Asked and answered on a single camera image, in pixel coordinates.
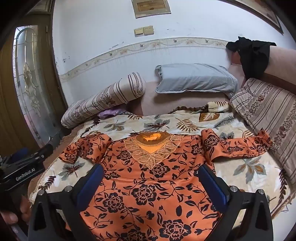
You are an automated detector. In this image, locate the black cloth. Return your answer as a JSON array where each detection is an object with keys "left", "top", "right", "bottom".
[{"left": 226, "top": 36, "right": 277, "bottom": 80}]

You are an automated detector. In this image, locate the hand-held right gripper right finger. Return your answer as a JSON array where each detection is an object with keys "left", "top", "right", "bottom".
[{"left": 198, "top": 164, "right": 274, "bottom": 241}]

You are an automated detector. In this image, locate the small framed wall picture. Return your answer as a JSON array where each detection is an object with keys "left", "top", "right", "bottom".
[{"left": 131, "top": 0, "right": 171, "bottom": 19}]

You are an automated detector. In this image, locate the leaf print blanket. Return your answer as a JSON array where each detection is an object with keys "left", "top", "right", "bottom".
[{"left": 28, "top": 101, "right": 296, "bottom": 241}]

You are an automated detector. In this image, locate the person's left hand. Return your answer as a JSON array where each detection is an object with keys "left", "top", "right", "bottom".
[{"left": 0, "top": 195, "right": 32, "bottom": 225}]

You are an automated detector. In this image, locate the large framed wall picture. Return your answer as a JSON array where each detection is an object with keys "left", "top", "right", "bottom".
[{"left": 228, "top": 0, "right": 284, "bottom": 35}]

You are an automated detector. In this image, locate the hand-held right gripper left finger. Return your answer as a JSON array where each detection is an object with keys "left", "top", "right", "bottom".
[{"left": 28, "top": 163, "right": 104, "bottom": 241}]

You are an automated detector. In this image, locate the pink sofa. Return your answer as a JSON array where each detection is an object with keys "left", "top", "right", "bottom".
[{"left": 129, "top": 45, "right": 296, "bottom": 116}]

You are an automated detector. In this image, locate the striped bolster pillow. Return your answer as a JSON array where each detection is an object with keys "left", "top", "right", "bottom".
[{"left": 61, "top": 72, "right": 146, "bottom": 129}]

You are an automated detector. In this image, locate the purple cloth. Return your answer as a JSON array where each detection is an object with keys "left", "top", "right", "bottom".
[{"left": 97, "top": 108, "right": 126, "bottom": 120}]

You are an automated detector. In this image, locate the striped floral cushion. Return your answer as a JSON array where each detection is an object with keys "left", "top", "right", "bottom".
[{"left": 229, "top": 77, "right": 296, "bottom": 186}]

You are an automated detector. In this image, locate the orange floral blouse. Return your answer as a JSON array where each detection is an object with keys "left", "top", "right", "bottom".
[{"left": 59, "top": 130, "right": 273, "bottom": 241}]

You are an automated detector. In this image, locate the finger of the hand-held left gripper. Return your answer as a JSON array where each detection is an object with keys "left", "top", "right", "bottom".
[{"left": 30, "top": 144, "right": 54, "bottom": 163}]

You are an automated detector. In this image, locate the wooden door with glass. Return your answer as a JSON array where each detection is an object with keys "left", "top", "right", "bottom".
[{"left": 0, "top": 14, "right": 70, "bottom": 158}]

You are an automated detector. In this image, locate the grey pillow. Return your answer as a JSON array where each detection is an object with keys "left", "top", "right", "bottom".
[{"left": 154, "top": 64, "right": 240, "bottom": 99}]

